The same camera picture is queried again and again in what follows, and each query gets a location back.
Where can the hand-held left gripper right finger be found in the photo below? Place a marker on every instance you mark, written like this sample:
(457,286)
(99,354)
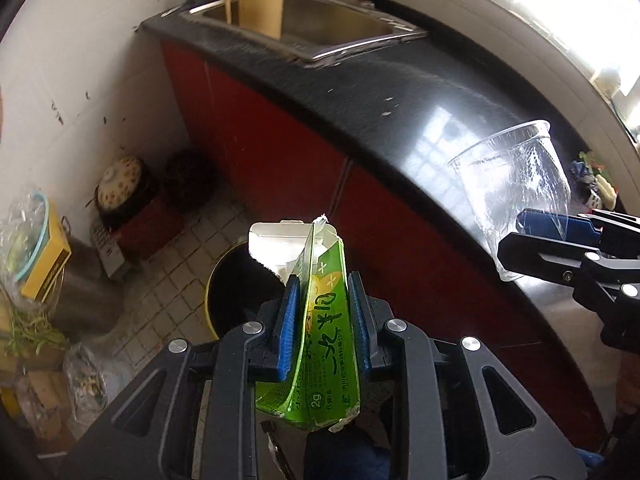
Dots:
(359,330)

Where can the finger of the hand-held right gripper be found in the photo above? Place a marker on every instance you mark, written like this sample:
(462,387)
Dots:
(540,260)
(537,222)

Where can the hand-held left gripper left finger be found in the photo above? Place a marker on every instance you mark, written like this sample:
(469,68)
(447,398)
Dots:
(286,330)

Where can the green snack packet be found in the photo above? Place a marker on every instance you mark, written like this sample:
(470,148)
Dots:
(325,310)

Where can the clear plastic cup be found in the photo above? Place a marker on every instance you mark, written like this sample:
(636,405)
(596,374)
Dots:
(505,185)

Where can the black bin with yellow rim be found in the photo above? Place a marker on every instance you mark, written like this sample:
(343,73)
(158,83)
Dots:
(232,300)

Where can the white plastic tray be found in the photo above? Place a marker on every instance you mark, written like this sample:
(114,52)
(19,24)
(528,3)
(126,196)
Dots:
(275,245)

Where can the person's right forearm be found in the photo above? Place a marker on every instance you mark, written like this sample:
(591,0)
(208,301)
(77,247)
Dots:
(630,385)

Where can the colourful packet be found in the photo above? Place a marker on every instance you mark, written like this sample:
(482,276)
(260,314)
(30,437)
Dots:
(592,180)

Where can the dark metal tool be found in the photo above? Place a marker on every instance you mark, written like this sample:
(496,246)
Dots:
(277,452)

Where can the person's leg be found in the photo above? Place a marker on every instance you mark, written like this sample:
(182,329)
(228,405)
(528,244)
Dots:
(345,455)

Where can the blue cloth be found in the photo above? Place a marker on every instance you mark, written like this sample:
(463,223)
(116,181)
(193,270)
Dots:
(592,467)

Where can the red box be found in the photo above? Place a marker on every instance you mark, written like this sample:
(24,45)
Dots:
(150,230)

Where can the dark clay jar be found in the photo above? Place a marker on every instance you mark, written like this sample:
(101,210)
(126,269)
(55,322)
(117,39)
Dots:
(190,180)

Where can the red kitchen cabinet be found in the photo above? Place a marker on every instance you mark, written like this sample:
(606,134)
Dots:
(280,145)

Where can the grey slotted crate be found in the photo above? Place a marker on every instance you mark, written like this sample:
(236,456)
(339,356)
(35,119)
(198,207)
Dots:
(110,255)

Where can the large steel pot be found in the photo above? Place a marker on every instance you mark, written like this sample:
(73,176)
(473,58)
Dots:
(85,295)

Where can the plastic bag of scraps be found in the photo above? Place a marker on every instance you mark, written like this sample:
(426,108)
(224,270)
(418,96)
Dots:
(87,380)

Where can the window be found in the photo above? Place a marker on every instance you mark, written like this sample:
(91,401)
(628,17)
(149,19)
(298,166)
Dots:
(550,5)

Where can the black pot with floral lid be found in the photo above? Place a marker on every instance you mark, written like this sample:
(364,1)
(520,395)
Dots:
(120,185)

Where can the yellow cardboard box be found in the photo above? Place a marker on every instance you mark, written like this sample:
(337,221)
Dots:
(47,265)

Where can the green beans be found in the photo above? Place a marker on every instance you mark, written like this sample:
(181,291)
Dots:
(35,335)

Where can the brown cardboard box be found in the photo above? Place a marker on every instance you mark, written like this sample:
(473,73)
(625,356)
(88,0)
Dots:
(42,400)

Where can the teal plastic basket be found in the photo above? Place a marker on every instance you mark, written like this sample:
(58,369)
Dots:
(37,240)

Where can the clear plastic bag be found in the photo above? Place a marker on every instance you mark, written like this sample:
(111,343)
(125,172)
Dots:
(12,240)

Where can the steel kitchen sink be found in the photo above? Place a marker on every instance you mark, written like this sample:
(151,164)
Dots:
(325,20)

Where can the yellow plastic pitcher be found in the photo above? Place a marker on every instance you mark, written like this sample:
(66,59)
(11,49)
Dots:
(260,10)

